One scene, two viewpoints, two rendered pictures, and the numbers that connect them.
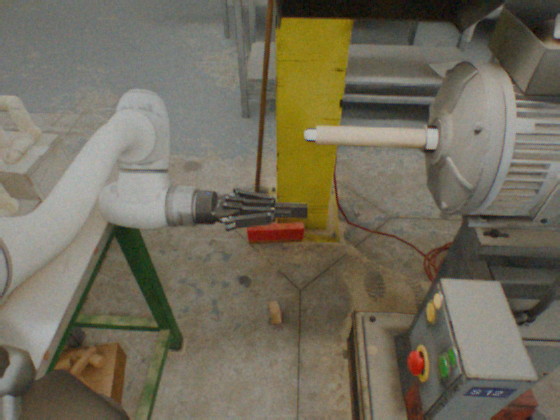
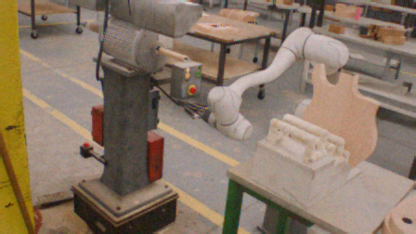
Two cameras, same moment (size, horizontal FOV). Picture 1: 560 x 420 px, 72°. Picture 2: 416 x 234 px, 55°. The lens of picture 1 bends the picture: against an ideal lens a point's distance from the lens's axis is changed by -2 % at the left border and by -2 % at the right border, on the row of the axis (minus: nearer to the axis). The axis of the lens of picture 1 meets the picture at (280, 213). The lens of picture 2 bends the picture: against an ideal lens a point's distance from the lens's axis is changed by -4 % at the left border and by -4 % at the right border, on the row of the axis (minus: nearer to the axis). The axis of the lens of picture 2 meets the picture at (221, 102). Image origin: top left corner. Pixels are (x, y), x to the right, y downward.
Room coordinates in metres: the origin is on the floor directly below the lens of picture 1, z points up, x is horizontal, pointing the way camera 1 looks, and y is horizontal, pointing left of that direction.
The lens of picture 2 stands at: (2.03, 1.26, 1.80)
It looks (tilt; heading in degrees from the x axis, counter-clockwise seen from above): 21 degrees down; 216
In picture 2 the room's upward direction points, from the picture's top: 6 degrees clockwise
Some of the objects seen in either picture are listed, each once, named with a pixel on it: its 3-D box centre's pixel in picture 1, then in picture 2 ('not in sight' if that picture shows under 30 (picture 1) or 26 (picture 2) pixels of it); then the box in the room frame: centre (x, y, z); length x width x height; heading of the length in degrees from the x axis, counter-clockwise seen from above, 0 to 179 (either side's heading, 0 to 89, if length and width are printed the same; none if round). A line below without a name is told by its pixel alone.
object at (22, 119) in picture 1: (24, 122); (272, 134); (0.75, 0.59, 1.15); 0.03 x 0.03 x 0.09
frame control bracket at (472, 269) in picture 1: (487, 309); (167, 79); (0.35, -0.37, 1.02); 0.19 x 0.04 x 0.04; 177
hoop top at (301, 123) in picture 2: not in sight; (305, 125); (0.68, 0.68, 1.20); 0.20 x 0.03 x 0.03; 83
